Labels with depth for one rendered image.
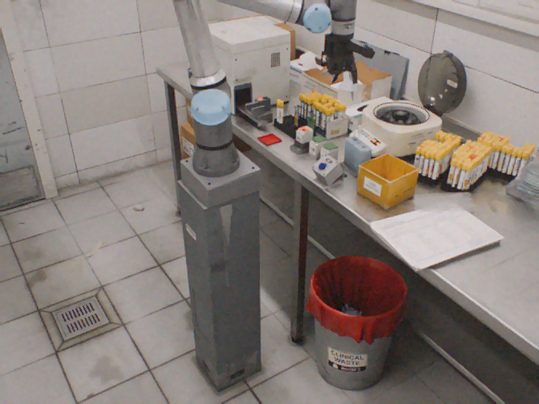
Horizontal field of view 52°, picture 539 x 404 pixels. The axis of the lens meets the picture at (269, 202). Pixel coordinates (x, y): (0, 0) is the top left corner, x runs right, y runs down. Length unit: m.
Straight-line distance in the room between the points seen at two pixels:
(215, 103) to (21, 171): 2.01
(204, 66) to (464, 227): 0.90
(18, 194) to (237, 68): 1.78
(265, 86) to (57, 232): 1.54
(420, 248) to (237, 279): 0.69
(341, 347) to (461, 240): 0.71
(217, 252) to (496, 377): 1.06
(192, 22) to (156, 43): 1.84
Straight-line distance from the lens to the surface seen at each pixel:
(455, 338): 2.23
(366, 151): 1.84
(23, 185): 3.52
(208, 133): 1.66
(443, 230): 1.65
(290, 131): 2.11
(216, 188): 1.69
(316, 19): 1.54
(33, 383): 2.51
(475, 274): 1.55
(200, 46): 1.71
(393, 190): 1.70
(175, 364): 2.42
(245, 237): 1.86
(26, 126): 3.38
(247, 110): 2.21
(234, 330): 2.11
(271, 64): 2.30
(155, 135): 3.71
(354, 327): 2.01
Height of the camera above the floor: 1.82
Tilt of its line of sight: 33 degrees down
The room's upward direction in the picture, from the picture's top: straight up
